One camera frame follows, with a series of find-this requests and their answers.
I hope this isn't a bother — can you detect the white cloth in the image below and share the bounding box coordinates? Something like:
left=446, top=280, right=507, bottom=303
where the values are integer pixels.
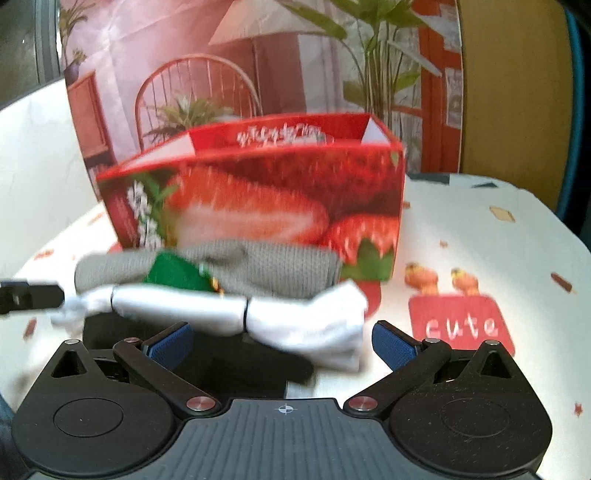
left=48, top=279, right=370, bottom=372

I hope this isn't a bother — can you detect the printed room scene backdrop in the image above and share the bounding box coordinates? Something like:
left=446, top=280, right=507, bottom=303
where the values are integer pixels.
left=58, top=0, right=465, bottom=181

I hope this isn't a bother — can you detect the dark window with frame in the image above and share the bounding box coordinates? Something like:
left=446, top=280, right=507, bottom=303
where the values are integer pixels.
left=0, top=0, right=63, bottom=107

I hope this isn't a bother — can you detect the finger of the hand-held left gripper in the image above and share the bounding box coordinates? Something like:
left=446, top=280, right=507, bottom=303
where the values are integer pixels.
left=0, top=279, right=64, bottom=317

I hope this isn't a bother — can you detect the black cloth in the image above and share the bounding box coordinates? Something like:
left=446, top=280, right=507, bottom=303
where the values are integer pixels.
left=82, top=314, right=315, bottom=400

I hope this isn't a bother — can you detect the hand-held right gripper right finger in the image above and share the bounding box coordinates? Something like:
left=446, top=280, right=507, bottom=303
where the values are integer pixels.
left=342, top=320, right=515, bottom=421

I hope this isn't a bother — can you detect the yellow wooden panel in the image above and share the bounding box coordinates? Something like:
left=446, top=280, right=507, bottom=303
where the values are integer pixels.
left=457, top=0, right=573, bottom=208

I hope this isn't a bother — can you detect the red strawberry print box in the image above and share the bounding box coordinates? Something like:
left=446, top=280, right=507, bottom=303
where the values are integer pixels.
left=96, top=113, right=407, bottom=282

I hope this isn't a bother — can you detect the grey knitted sock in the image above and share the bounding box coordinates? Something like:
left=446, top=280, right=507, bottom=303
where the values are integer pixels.
left=74, top=240, right=345, bottom=298

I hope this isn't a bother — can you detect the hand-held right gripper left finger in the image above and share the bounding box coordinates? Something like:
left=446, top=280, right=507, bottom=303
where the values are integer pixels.
left=48, top=322, right=220, bottom=421

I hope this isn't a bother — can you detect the blue curtain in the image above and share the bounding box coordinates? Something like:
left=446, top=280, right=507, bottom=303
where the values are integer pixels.
left=554, top=0, right=591, bottom=241

